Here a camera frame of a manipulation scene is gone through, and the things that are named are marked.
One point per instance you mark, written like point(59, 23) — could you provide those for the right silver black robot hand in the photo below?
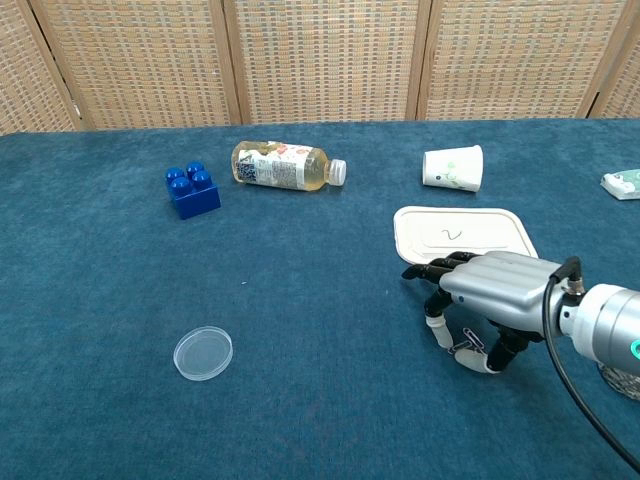
point(500, 290)

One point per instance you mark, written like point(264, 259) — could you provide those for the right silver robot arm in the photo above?
point(610, 320)

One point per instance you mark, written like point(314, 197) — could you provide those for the white lidded lunch box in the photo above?
point(490, 235)

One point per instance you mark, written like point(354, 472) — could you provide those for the white paper cup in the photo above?
point(452, 170)

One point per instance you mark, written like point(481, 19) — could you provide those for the round clear paper clip box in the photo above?
point(620, 382)

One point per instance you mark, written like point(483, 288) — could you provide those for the green white tissue pack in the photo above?
point(625, 184)

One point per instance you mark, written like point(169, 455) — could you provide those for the blue felt table cover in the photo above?
point(300, 300)

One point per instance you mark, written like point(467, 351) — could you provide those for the woven folding screen panel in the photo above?
point(627, 85)
point(325, 60)
point(25, 75)
point(140, 60)
point(515, 60)

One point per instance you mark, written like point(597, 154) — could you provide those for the tea bottle with label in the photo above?
point(280, 167)

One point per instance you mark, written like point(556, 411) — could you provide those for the round clear plastic lid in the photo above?
point(202, 355)

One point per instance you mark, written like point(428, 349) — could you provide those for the blue building block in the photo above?
point(195, 200)

